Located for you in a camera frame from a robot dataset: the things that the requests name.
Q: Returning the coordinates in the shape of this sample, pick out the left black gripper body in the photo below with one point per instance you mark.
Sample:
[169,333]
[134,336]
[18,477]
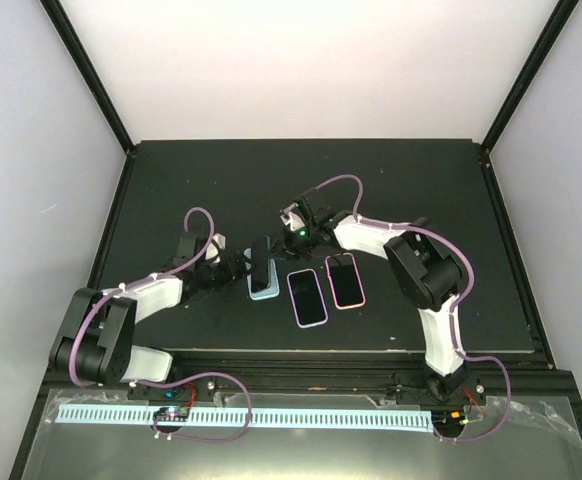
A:
[214,279]

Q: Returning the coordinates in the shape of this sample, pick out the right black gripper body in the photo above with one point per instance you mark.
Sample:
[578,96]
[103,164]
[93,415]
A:
[301,243]

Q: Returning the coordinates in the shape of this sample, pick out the light blue phone case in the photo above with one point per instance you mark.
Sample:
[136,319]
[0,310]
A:
[274,288]

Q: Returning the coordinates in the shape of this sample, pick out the red phone case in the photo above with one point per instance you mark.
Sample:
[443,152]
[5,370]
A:
[346,281]

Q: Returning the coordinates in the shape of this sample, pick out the lilac phone case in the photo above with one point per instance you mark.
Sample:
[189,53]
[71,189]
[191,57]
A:
[296,310]

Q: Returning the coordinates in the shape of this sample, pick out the black phone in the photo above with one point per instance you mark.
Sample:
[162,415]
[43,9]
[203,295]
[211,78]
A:
[307,297]

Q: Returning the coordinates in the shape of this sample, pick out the pink phone case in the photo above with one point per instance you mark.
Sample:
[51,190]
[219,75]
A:
[327,280]

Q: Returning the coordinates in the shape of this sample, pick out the teal phone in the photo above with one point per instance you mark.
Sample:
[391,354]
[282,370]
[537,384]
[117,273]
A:
[260,266]

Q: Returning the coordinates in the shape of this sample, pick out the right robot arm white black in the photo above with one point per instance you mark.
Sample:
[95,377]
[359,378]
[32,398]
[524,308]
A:
[427,274]

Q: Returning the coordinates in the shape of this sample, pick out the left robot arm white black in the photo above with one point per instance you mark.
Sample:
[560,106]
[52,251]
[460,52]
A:
[95,342]

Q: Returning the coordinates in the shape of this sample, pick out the left small circuit board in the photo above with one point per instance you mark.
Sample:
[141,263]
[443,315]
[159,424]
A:
[171,414]

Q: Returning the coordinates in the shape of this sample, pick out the small circuit board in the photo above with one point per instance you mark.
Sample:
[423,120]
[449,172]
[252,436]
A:
[456,417]
[171,414]

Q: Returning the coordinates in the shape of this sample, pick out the right small circuit board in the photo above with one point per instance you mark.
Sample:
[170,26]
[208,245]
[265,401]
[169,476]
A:
[456,417]

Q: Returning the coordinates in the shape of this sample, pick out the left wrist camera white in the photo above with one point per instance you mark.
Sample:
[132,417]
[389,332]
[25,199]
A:
[216,247]

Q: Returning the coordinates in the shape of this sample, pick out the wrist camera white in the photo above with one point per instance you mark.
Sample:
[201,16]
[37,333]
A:
[216,247]
[292,218]

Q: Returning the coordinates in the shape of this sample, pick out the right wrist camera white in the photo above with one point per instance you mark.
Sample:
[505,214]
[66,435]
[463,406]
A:
[292,218]

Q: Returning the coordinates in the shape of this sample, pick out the light blue slotted cable duct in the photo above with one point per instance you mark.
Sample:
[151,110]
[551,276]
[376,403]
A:
[136,415]

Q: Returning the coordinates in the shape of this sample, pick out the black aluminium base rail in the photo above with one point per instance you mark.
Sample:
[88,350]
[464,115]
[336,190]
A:
[400,377]

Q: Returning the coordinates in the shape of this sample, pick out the left black frame post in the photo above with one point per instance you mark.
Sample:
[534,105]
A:
[62,24]

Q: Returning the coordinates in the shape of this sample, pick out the black frame post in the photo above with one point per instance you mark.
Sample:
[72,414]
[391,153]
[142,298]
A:
[546,40]
[62,24]

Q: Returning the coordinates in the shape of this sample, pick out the right black frame post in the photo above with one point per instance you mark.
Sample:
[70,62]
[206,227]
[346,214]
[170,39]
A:
[546,40]

